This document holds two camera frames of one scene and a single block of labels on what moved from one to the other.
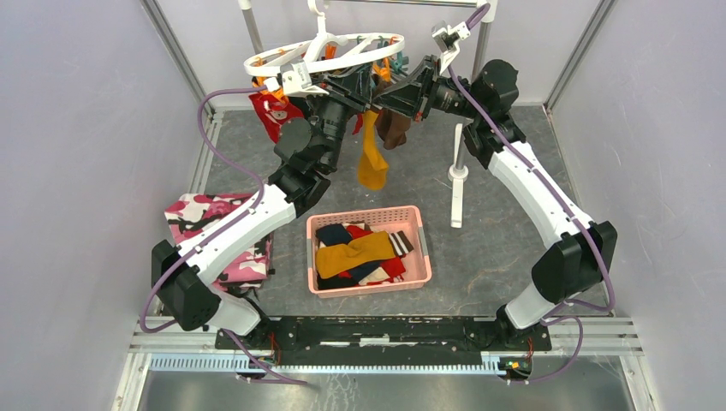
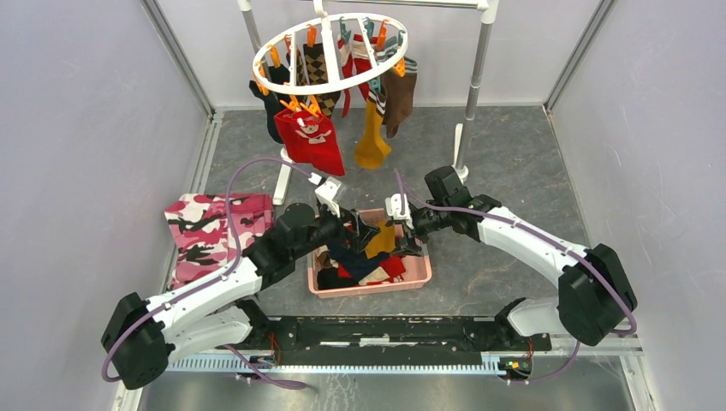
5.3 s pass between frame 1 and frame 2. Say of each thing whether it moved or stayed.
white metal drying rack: stayed
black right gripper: moved
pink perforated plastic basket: stayed
